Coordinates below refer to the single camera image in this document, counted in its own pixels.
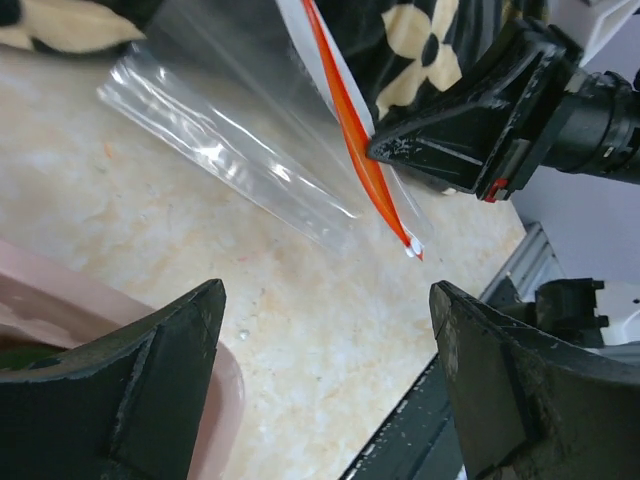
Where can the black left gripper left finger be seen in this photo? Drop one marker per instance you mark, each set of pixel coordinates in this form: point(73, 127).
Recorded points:
point(125, 406)

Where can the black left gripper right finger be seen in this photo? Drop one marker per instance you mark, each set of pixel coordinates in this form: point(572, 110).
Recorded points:
point(528, 405)

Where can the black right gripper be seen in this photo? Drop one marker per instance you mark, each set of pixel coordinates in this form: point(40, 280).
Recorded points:
point(476, 135)

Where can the clear zip bag red zipper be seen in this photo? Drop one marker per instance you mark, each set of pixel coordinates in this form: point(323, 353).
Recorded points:
point(258, 94)

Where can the black floral pillow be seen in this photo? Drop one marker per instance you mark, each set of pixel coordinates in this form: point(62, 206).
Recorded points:
point(400, 53)

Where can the green toy lime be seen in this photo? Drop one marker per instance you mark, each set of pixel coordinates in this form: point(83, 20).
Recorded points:
point(21, 356)

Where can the pink plastic basket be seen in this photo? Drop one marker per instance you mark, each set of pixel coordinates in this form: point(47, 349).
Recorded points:
point(45, 303)

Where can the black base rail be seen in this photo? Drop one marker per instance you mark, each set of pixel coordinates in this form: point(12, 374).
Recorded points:
point(417, 440)

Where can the aluminium frame rail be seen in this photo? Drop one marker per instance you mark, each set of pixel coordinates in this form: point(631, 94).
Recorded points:
point(533, 263)

